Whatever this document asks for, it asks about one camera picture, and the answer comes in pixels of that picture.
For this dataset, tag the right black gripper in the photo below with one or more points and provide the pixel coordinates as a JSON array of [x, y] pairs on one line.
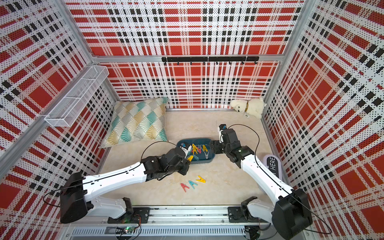
[[216, 146]]

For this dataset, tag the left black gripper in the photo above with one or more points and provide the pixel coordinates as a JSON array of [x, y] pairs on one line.
[[185, 164]]

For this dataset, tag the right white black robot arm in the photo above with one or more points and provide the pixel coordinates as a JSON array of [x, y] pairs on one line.
[[289, 210]]

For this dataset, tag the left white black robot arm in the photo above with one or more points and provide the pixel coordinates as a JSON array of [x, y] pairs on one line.
[[83, 196]]

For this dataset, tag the teal plastic storage box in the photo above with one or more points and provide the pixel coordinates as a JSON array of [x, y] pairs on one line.
[[199, 142]]

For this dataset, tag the white plush dog toy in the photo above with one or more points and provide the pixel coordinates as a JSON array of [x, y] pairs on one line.
[[254, 107]]

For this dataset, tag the patterned teal yellow pillow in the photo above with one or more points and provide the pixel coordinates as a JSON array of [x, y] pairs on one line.
[[136, 121]]

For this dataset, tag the green circuit board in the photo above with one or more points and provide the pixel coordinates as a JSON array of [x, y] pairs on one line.
[[125, 230]]

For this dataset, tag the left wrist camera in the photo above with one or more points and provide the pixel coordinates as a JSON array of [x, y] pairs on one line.
[[188, 150]]

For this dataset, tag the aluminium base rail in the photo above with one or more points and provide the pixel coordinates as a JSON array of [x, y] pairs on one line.
[[174, 222]]

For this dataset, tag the black wall hook rail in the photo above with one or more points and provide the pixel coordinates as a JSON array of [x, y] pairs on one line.
[[210, 59]]

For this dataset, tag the white wire mesh shelf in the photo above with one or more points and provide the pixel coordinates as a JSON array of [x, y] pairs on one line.
[[65, 113]]

